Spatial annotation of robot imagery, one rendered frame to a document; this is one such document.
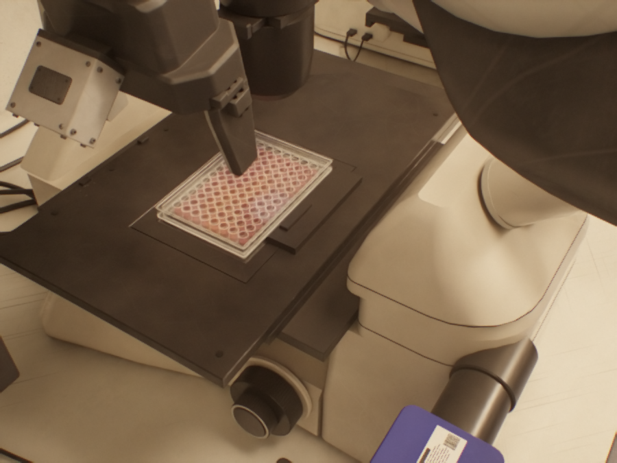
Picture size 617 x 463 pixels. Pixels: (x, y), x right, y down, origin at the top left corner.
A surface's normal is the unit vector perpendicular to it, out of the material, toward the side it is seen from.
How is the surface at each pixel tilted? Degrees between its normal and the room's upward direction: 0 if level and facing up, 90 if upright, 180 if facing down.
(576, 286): 0
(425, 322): 90
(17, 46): 90
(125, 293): 0
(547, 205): 100
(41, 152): 38
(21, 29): 90
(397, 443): 0
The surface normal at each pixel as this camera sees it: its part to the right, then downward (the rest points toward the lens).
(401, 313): -0.55, 0.58
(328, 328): 0.00, -0.72
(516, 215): -0.33, 0.82
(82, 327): -0.39, -0.04
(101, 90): 0.84, 0.38
